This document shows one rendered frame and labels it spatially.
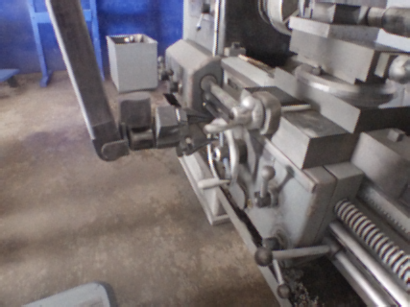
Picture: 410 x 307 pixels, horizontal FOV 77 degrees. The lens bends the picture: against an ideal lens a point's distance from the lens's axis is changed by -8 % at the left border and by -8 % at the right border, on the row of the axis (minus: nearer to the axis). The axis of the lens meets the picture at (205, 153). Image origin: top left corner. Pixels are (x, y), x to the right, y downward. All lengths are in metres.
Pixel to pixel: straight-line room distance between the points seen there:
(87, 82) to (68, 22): 0.11
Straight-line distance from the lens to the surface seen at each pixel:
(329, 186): 0.60
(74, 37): 0.55
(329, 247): 0.72
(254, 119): 0.62
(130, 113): 0.60
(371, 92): 0.70
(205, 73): 1.32
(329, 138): 0.60
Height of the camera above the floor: 1.12
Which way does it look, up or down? 32 degrees down
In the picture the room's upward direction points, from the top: 3 degrees clockwise
